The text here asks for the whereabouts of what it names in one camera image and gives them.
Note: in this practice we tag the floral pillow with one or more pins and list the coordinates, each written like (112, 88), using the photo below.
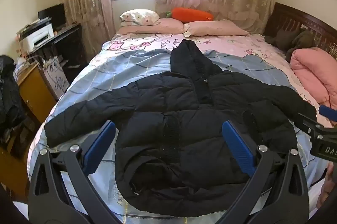
(137, 16)

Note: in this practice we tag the black monitor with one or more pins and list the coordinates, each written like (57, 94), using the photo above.
(54, 15)

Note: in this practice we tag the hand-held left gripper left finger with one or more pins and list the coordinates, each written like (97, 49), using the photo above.
(101, 142)

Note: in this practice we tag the orange carrot plush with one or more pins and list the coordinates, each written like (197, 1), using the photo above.
(192, 14)

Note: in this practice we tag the black desk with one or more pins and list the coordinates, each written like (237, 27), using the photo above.
(71, 47)

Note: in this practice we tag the dark green clothes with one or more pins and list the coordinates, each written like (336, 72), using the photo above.
(287, 38)

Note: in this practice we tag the person's right hand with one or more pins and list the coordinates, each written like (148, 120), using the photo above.
(326, 187)

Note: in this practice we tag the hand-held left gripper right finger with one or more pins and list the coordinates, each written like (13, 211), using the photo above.
(237, 145)

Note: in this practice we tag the floral gift bag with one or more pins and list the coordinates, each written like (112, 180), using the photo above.
(55, 78)

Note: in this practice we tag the black clothes pile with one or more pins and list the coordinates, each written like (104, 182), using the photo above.
(9, 103)

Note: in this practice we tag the dark wooden headboard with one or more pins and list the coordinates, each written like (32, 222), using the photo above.
(289, 17)

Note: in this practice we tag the blue plaid bed sheet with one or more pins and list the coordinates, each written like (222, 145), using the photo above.
(105, 69)

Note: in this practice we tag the wooden cabinet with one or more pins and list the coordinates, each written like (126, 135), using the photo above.
(34, 92)

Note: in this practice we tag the black puffer jacket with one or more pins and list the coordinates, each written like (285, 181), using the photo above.
(184, 134)

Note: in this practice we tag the pink pillow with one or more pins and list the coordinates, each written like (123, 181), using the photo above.
(216, 28)
(158, 26)

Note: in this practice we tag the folded pink quilt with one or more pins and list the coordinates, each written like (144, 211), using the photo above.
(313, 69)

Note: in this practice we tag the white printer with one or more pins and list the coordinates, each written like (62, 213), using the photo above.
(35, 37)

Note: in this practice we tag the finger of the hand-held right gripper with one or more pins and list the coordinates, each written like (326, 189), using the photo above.
(327, 111)
(306, 121)

